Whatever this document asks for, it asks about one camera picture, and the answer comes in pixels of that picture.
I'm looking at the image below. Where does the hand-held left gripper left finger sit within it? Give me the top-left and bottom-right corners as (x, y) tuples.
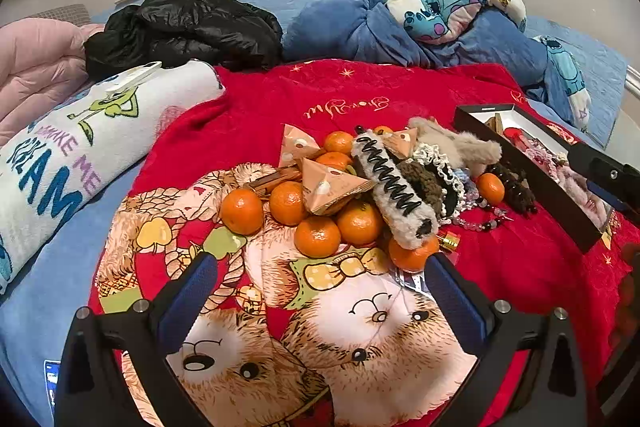
(54, 251), (221, 427)

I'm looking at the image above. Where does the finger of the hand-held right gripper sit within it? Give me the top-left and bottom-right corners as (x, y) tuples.
(567, 141), (640, 214)

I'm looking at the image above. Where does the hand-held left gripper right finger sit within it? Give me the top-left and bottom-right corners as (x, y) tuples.
(424, 252), (588, 427)

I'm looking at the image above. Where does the gold and red lipstick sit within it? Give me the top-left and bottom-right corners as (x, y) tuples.
(436, 229), (462, 254)

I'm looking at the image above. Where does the black cardboard box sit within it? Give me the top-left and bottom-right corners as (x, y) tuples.
(452, 103), (618, 254)

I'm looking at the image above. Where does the beaded bracelet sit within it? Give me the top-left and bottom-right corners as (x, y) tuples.
(450, 193), (516, 233)

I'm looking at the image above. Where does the pile of mandarins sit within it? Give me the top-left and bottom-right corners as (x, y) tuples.
(220, 125), (441, 273)

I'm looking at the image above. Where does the dark claw hair clip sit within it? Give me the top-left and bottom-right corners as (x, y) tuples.
(487, 162), (540, 215)

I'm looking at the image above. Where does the mandarin orange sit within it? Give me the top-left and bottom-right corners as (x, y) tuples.
(475, 173), (506, 205)

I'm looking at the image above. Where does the light blue scrunchie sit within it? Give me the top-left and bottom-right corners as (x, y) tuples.
(450, 167), (481, 202)

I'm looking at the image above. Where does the brown scrunchie with white lace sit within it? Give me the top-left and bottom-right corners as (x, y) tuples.
(395, 142), (468, 223)

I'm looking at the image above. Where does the brown snack bar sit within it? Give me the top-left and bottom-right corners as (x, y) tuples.
(243, 169), (306, 198)

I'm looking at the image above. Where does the grey furry zigzag hair clip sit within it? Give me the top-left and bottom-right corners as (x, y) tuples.
(350, 129), (441, 251)

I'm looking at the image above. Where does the beige furry hair claw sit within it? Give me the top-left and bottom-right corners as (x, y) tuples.
(407, 117), (502, 178)

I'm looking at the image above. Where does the pink triangular snack packet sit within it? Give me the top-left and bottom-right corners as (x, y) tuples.
(279, 123), (323, 168)
(387, 129), (418, 158)
(300, 157), (378, 217)

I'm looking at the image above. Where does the pink scrunchie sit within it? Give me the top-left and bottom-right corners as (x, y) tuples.
(520, 144), (567, 170)

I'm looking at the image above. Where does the red patterned packet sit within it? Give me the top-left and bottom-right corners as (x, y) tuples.
(502, 127), (541, 152)

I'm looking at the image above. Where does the blue cartoon print blanket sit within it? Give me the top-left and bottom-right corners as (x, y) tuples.
(531, 34), (593, 130)

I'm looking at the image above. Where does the tan small packet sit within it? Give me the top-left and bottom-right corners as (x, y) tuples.
(480, 114), (507, 136)

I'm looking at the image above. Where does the blue bed sheet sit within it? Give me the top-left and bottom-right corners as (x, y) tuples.
(0, 147), (151, 427)

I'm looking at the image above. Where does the smartphone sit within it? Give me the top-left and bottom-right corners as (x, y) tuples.
(42, 359), (62, 413)

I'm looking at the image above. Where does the white monster print pillow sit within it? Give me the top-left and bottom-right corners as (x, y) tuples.
(0, 59), (226, 294)

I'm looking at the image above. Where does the white flat device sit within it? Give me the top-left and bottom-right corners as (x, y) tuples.
(107, 61), (163, 88)

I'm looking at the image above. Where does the red printed blanket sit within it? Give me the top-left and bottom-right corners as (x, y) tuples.
(87, 61), (640, 427)

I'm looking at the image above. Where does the blue Stitch plush pillow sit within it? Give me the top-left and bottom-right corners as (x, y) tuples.
(385, 0), (528, 45)

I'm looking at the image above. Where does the black puffer jacket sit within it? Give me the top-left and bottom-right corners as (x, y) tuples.
(84, 0), (284, 80)

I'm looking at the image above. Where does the pink quilt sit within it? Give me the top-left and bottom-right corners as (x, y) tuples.
(0, 18), (106, 135)

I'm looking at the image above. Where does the blue quilt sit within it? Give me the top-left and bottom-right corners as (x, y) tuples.
(282, 0), (568, 100)

